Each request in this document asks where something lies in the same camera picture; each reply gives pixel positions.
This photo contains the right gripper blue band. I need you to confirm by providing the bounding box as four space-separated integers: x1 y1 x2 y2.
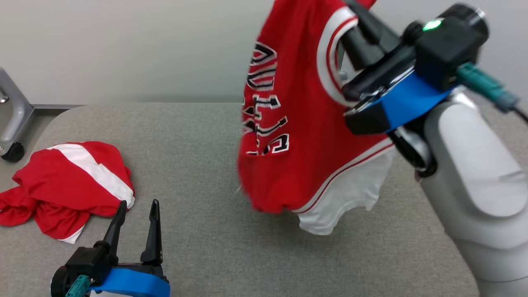
341 0 454 135

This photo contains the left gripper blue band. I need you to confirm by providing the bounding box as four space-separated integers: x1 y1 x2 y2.
89 200 171 297

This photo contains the red garment with white stripe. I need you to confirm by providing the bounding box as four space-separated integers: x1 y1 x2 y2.
0 141 136 244

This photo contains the red jersey with lettering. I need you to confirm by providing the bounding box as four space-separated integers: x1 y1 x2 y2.
237 0 396 236

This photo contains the black caster wheel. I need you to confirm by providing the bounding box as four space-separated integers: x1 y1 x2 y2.
1 142 25 163

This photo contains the left cable with teal connector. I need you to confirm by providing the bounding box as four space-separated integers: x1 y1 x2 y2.
65 274 91 297

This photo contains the grey metal cart frame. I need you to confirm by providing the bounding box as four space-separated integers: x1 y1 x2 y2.
0 68 83 155

